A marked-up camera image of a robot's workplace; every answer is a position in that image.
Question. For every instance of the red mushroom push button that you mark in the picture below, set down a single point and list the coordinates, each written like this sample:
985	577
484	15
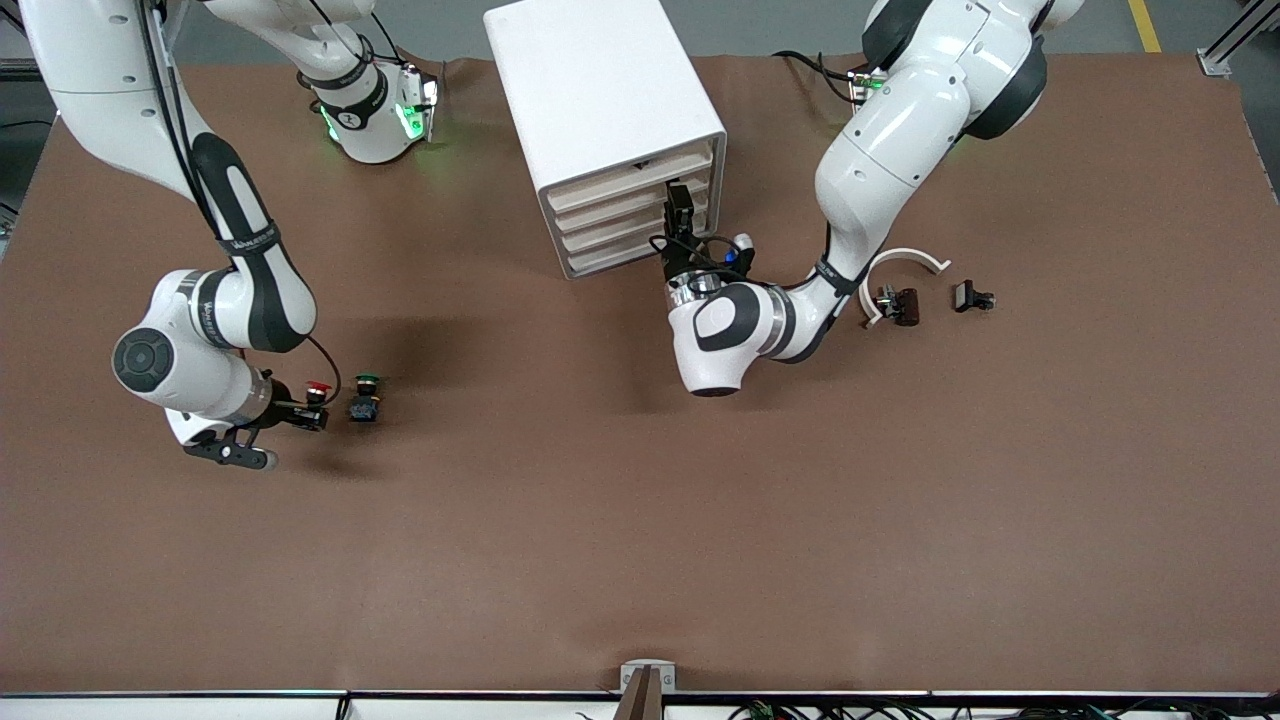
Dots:
317	386

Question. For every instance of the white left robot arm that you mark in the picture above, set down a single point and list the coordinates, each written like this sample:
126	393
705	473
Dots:
900	140

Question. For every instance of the brown table mat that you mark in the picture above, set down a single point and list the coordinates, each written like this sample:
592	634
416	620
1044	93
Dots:
600	500

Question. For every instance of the aluminium profile frame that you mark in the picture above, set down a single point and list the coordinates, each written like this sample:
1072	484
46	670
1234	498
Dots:
1225	50

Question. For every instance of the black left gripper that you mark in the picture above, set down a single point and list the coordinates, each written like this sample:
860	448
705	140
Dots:
680	261

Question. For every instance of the white table edge rail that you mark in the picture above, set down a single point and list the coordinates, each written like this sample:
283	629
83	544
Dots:
200	708

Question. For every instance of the white divided plastic bin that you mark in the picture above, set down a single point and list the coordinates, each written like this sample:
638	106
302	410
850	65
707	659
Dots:
590	90

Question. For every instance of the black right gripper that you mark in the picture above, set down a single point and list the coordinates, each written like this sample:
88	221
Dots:
285	406

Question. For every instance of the chrome valve fitting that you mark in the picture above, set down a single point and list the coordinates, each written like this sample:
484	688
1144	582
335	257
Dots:
885	302

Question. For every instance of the black square push button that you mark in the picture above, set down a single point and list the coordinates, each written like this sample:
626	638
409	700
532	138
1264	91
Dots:
968	296

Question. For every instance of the green mushroom push button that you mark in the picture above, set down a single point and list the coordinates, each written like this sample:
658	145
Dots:
365	400

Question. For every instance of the white cabinet drawer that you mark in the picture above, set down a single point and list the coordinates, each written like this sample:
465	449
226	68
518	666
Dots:
610	227
610	248
600	188
610	206

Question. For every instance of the grey metal bracket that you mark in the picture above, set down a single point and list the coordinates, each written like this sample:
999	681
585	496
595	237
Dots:
630	675

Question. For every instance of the brown wooden post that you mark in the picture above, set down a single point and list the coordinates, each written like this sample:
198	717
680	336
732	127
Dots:
642	702

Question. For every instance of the brown block with screw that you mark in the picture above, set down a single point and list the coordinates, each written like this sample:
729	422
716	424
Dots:
907	305

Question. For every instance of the white curved pipe clamp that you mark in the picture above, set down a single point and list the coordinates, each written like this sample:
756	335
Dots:
905	253

